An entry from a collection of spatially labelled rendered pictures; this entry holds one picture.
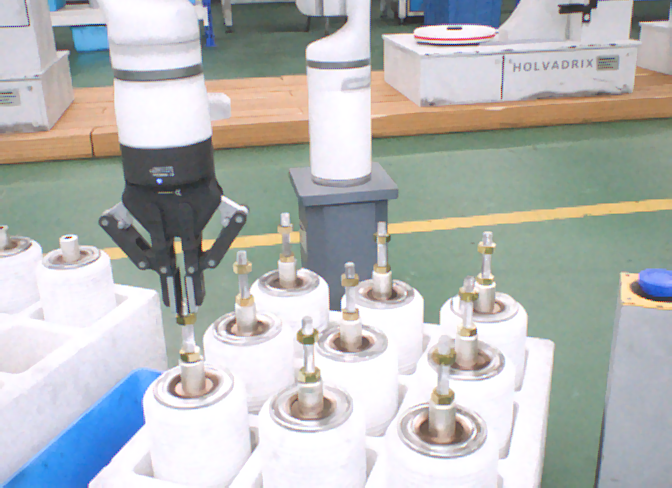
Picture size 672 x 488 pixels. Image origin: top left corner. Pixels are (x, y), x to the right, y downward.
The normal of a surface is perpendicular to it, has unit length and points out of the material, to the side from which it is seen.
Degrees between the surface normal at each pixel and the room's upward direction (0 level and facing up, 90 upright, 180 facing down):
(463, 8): 92
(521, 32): 90
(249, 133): 90
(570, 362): 0
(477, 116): 90
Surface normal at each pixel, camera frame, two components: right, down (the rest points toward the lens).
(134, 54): -0.25, 0.36
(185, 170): 0.55, 0.29
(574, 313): -0.03, -0.93
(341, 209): 0.17, 0.36
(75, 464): 0.93, 0.07
